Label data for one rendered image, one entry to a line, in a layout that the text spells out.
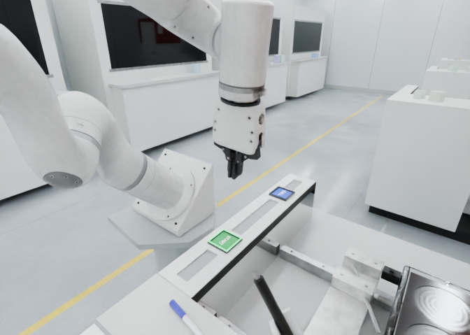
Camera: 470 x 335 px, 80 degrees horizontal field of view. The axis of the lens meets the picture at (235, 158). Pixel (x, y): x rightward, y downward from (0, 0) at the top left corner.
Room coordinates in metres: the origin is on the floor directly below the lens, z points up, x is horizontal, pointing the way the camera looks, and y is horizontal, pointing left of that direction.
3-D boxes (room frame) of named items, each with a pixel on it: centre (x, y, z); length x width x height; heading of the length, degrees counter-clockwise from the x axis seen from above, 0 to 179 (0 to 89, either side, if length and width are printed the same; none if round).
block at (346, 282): (0.44, -0.25, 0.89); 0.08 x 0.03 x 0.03; 52
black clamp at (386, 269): (0.47, -0.35, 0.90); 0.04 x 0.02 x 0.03; 52
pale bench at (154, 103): (4.09, 1.14, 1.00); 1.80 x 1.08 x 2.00; 142
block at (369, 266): (0.51, -0.30, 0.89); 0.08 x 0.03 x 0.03; 52
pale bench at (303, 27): (7.58, -1.54, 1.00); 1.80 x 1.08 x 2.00; 142
